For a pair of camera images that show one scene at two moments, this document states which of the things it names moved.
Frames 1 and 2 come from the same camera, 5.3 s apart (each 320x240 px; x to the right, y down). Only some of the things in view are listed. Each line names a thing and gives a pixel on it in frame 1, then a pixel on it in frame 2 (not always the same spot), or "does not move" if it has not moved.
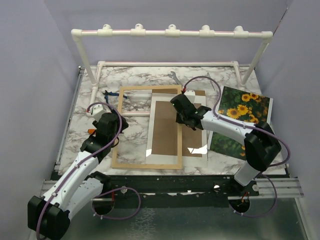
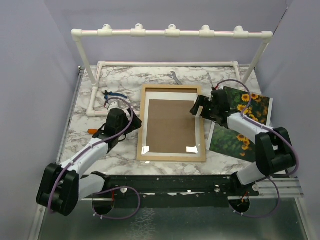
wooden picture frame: (179, 166) to (168, 131)
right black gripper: (178, 119) to (201, 100)
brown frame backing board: (165, 137) does not move
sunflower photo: (241, 107) does not move
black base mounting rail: (173, 191) does not move
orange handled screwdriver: (91, 131) does not move
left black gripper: (124, 124) to (136, 124)
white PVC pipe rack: (172, 30) does not move
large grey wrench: (173, 75) does not move
